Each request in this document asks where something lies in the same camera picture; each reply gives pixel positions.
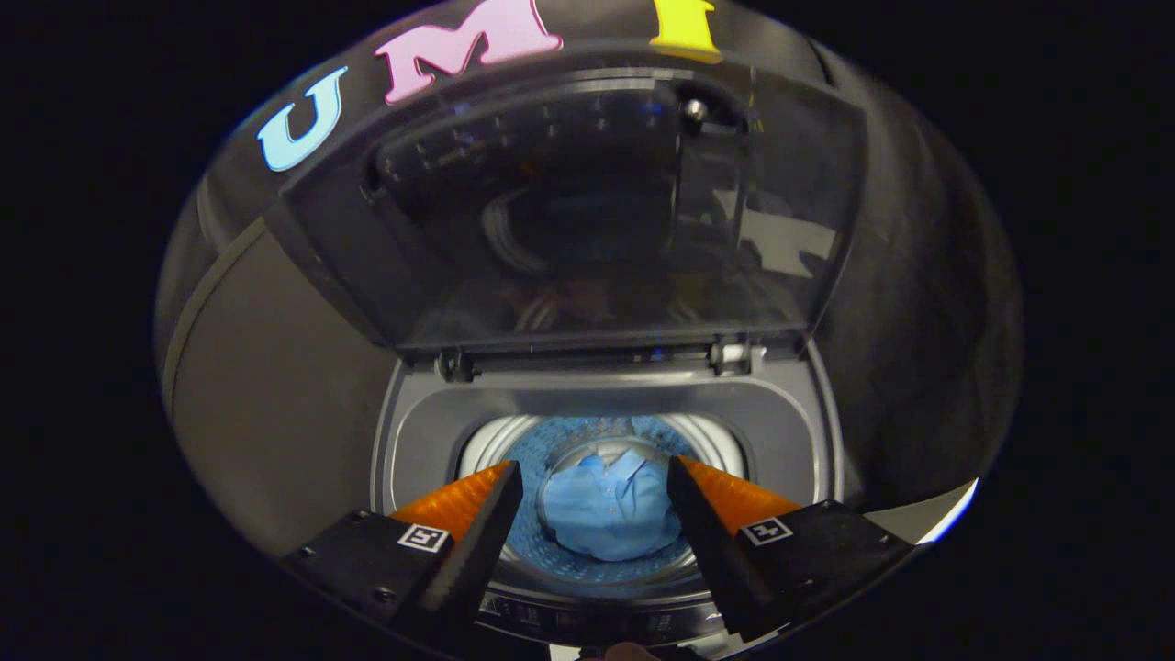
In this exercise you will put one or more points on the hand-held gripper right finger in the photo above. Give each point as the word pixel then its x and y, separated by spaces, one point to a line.
pixel 711 551

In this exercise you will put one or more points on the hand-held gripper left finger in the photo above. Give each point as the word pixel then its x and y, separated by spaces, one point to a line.
pixel 477 551

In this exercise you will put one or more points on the light blue polo shirt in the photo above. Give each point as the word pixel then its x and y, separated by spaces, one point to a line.
pixel 606 505

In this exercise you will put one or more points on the dark transparent washing machine lid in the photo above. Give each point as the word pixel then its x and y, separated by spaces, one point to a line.
pixel 597 229

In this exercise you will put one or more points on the grey box stand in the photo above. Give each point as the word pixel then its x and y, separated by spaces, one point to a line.
pixel 275 395

